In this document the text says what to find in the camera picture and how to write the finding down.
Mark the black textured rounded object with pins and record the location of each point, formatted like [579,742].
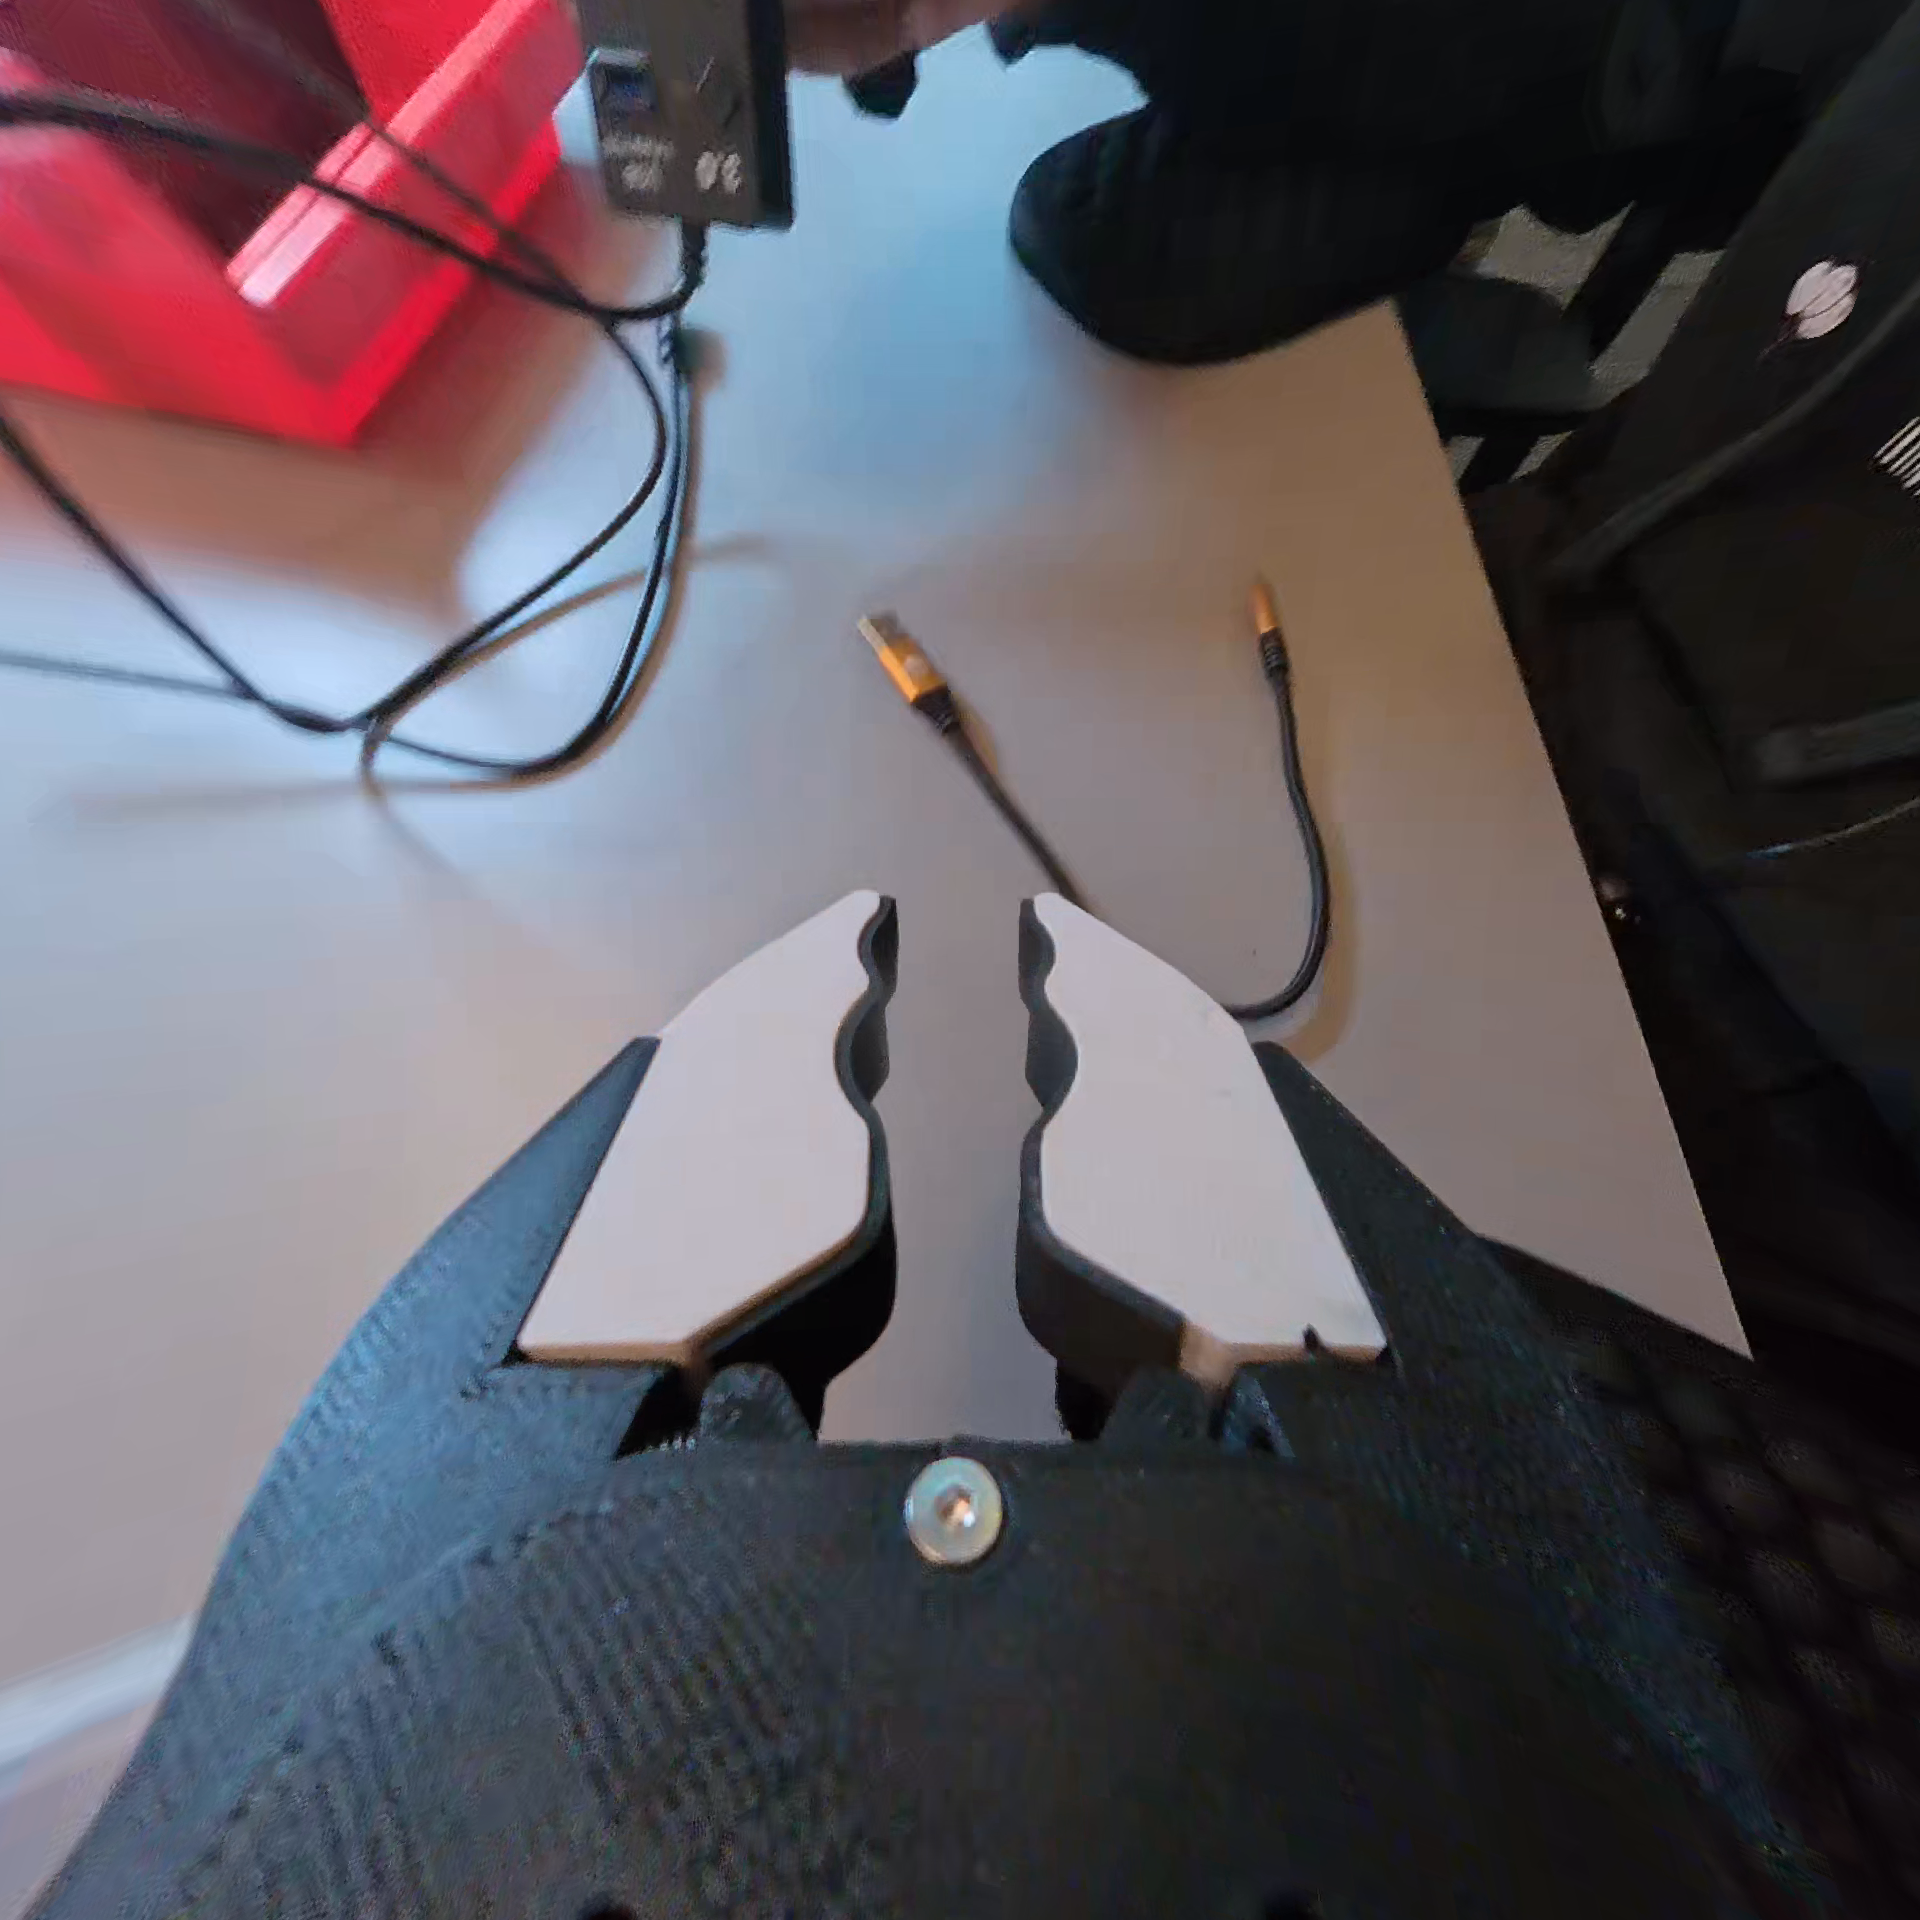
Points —
[1770,1576]

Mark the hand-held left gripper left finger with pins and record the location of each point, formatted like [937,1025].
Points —
[721,1184]

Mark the red plastic bin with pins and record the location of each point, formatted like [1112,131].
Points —
[120,300]

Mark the grey multi-port usb hub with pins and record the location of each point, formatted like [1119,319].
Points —
[691,120]

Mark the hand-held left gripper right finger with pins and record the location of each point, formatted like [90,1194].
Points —
[1184,1184]

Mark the person's right hand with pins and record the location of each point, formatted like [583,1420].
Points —
[886,30]

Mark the person's right forearm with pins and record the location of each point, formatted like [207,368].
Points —
[1243,194]

